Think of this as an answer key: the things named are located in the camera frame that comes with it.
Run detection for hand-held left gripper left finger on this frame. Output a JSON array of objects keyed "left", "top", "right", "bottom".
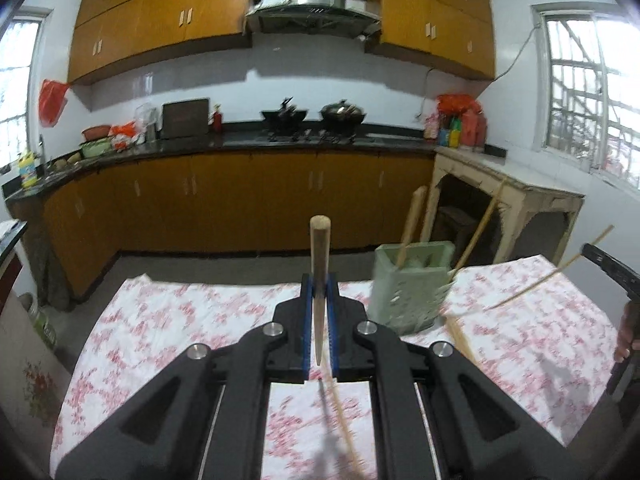
[{"left": 55, "top": 274, "right": 316, "bottom": 480}]

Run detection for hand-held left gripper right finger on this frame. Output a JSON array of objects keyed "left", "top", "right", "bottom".
[{"left": 327, "top": 272, "right": 583, "bottom": 480}]

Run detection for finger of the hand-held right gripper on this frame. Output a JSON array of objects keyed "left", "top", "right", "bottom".
[{"left": 581, "top": 242, "right": 640, "bottom": 304}]

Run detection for thin wooden chopstick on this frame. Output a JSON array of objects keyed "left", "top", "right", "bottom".
[
  {"left": 486, "top": 254, "right": 583, "bottom": 310},
  {"left": 324, "top": 355, "right": 362, "bottom": 467},
  {"left": 450, "top": 177, "right": 508, "bottom": 278},
  {"left": 555, "top": 225, "right": 615, "bottom": 272},
  {"left": 444, "top": 316, "right": 480, "bottom": 365}
]

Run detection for wooden utensil with round handle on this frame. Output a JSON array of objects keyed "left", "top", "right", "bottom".
[{"left": 309, "top": 215, "right": 332, "bottom": 366}]

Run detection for pale green utensil holder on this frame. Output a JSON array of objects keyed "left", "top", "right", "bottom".
[{"left": 369, "top": 241, "right": 456, "bottom": 336}]

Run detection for person's right hand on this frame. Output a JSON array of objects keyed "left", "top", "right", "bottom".
[{"left": 614, "top": 302, "right": 640, "bottom": 363}]

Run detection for red floral tablecloth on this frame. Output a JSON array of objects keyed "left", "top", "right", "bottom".
[{"left": 50, "top": 254, "right": 621, "bottom": 480}]

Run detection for beige side table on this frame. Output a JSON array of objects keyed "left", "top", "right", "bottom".
[{"left": 420, "top": 146, "right": 586, "bottom": 271}]

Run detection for wooden base cabinets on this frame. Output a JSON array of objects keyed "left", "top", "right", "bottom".
[{"left": 42, "top": 152, "right": 436, "bottom": 301}]

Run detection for dark wooden stool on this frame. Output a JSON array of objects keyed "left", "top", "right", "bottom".
[{"left": 437, "top": 205, "right": 476, "bottom": 243}]

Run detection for barred window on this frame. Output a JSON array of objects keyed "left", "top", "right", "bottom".
[{"left": 532, "top": 2, "right": 640, "bottom": 186}]

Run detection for gas stove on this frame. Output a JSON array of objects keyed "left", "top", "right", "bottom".
[{"left": 257, "top": 127, "right": 358, "bottom": 143}]

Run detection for green and yellow bottles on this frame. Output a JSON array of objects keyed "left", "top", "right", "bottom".
[{"left": 439, "top": 115, "right": 463, "bottom": 148}]

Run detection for black kitchen countertop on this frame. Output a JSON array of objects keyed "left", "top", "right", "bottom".
[{"left": 2, "top": 122, "right": 506, "bottom": 206}]

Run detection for black wok with lid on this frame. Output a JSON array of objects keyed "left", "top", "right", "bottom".
[{"left": 320, "top": 100, "right": 367, "bottom": 128}]

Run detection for red plastic bag on bottles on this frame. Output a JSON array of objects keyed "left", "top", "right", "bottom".
[{"left": 436, "top": 93, "right": 483, "bottom": 116}]

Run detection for dark wooden cutting board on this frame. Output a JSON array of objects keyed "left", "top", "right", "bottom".
[{"left": 161, "top": 98, "right": 211, "bottom": 140}]

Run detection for clear jar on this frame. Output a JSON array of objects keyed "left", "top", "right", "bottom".
[{"left": 135, "top": 103, "right": 158, "bottom": 142}]

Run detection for green lidded jar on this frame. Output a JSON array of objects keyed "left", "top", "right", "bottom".
[{"left": 20, "top": 294, "right": 58, "bottom": 351}]

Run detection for orange and white plastic bag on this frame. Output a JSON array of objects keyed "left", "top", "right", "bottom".
[{"left": 108, "top": 121, "right": 140, "bottom": 152}]

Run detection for green basin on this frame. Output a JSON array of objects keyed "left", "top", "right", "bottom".
[{"left": 80, "top": 140, "right": 115, "bottom": 158}]

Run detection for floral painted panel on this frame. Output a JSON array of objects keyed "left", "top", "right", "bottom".
[{"left": 0, "top": 290, "right": 73, "bottom": 456}]

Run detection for yellow detergent bottle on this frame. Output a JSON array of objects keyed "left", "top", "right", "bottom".
[{"left": 17, "top": 151, "right": 38, "bottom": 189}]

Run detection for hanging red plastic bag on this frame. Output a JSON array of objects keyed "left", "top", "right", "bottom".
[{"left": 39, "top": 79, "right": 70, "bottom": 128}]

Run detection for narrow window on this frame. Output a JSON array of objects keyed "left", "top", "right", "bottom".
[{"left": 0, "top": 7, "right": 53, "bottom": 171}]

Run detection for black wok with handle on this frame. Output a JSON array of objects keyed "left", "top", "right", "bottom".
[{"left": 260, "top": 97, "right": 307, "bottom": 128}]

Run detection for wall cable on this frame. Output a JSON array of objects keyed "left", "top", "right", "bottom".
[{"left": 415, "top": 25, "right": 541, "bottom": 121}]

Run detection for short wooden wall cabinets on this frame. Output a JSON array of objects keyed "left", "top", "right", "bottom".
[{"left": 365, "top": 0, "right": 497, "bottom": 81}]

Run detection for long wooden wall cabinets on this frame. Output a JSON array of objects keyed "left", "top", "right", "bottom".
[{"left": 67, "top": 0, "right": 253, "bottom": 86}]

